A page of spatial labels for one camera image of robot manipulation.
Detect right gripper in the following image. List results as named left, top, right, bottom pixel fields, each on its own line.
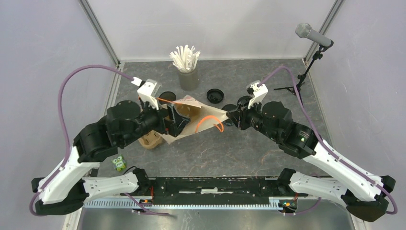
left=226, top=95, right=280, bottom=141

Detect brown paper takeout bag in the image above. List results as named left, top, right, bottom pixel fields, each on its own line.
left=160, top=95, right=228, bottom=144

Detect black coffee cup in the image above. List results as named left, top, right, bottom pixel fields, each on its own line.
left=237, top=95, right=252, bottom=105
left=222, top=104, right=237, bottom=112

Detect brown cardboard cup carrier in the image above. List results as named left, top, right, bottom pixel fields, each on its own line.
left=176, top=104, right=201, bottom=120

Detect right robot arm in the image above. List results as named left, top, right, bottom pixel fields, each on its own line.
left=226, top=102, right=395, bottom=222

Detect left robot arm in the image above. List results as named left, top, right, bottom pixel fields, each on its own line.
left=30, top=101, right=191, bottom=216

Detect grey straw holder cup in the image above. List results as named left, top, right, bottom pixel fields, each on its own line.
left=178, top=69, right=200, bottom=91

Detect white wrapped straws bundle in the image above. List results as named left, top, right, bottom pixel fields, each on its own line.
left=169, top=45, right=201, bottom=73

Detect green owl number tile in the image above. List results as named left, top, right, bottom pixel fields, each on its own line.
left=112, top=155, right=127, bottom=172

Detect black microphone stand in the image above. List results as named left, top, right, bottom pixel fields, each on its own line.
left=273, top=45, right=328, bottom=103

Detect grey microphone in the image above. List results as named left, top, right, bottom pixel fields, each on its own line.
left=295, top=23, right=334, bottom=47

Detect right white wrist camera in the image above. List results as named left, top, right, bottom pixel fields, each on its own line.
left=247, top=80, right=268, bottom=109

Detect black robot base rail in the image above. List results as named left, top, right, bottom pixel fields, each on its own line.
left=131, top=176, right=307, bottom=208

